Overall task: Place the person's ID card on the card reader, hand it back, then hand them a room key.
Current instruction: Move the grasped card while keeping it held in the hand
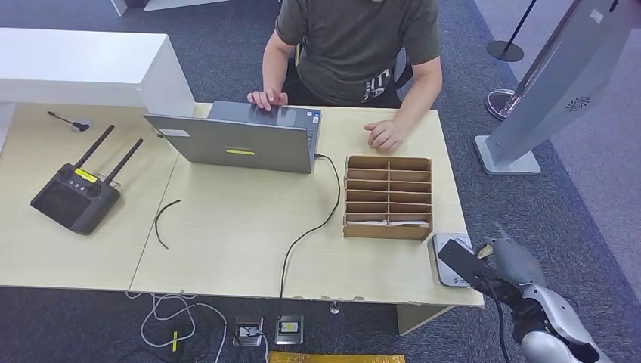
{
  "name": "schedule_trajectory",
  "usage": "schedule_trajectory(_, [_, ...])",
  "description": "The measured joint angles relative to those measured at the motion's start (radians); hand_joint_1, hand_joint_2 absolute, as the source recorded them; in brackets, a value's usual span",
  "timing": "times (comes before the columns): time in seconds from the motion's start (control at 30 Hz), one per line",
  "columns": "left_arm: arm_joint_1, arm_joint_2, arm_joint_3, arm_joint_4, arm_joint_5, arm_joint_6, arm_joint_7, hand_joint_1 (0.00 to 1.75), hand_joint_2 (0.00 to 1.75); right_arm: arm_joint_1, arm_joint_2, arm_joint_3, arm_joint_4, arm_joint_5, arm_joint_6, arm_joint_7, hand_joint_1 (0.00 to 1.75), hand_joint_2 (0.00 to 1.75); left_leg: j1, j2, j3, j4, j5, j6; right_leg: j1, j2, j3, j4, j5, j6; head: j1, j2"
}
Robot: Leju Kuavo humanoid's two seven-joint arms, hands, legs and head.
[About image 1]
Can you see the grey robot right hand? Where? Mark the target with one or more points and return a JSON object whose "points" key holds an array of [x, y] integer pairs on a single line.
{"points": [[516, 260]]}

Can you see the white furniture base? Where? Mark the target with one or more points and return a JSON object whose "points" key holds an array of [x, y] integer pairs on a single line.
{"points": [[170, 4]]}

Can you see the yellow plastic bag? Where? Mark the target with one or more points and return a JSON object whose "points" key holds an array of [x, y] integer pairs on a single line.
{"points": [[335, 358]]}

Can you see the person's right forearm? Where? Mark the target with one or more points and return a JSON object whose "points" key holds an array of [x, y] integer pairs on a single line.
{"points": [[274, 70]]}

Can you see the wooden card organizer box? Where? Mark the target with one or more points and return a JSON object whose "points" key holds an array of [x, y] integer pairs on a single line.
{"points": [[388, 231]]}

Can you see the white counter block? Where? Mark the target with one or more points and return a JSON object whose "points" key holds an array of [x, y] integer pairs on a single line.
{"points": [[75, 62]]}

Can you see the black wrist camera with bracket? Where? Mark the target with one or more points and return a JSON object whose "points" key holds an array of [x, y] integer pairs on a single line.
{"points": [[466, 260]]}

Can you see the black remote controller with antennas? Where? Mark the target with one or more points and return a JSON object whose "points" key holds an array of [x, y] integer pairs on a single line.
{"points": [[72, 201]]}

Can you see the white room key card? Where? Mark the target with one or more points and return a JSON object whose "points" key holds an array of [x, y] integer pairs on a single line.
{"points": [[408, 223], [366, 222]]}

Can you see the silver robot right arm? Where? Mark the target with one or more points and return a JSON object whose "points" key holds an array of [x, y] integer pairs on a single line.
{"points": [[553, 320]]}

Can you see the desk leg panel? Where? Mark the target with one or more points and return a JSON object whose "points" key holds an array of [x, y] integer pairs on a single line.
{"points": [[415, 316]]}

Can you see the grey kiosk stand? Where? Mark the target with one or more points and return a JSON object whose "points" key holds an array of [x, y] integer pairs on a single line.
{"points": [[563, 75]]}

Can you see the chrome stanchion base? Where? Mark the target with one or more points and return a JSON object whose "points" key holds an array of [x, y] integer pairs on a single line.
{"points": [[498, 102]]}

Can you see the black stanchion pole with base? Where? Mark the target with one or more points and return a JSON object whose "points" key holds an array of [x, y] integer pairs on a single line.
{"points": [[505, 51]]}

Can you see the metal desk foot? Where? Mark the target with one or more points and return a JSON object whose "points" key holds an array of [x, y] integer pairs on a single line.
{"points": [[334, 307]]}

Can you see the floor socket box with plug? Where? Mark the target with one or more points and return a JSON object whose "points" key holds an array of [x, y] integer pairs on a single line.
{"points": [[248, 330]]}

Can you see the person's left hand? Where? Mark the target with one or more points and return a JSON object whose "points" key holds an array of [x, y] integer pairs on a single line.
{"points": [[386, 135]]}

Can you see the black gooseneck desk microphone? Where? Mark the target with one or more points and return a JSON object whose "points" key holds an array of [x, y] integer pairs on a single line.
{"points": [[77, 126]]}

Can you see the person's left forearm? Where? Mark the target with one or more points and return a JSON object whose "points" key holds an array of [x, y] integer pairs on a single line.
{"points": [[420, 95]]}

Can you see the grey white card reader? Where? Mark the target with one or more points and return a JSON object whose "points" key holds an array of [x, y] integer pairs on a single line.
{"points": [[443, 273]]}

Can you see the person's right hand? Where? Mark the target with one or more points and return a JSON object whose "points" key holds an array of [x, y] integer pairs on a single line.
{"points": [[268, 99]]}

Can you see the grey laptop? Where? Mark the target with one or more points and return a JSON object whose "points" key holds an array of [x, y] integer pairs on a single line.
{"points": [[238, 143]]}

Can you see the person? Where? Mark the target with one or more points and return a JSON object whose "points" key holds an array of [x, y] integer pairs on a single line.
{"points": [[355, 45]]}

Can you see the floor socket box yellow label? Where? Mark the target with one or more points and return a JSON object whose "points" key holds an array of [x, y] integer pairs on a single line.
{"points": [[288, 329]]}

